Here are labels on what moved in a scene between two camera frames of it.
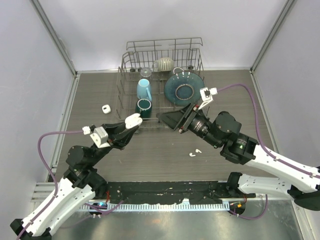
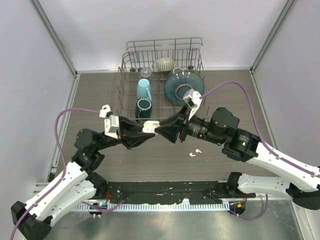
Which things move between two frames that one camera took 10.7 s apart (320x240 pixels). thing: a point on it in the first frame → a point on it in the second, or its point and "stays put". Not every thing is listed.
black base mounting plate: (194, 192) stays put
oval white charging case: (133, 120) → (149, 126)
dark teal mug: (144, 107) stays put
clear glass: (145, 72) stays put
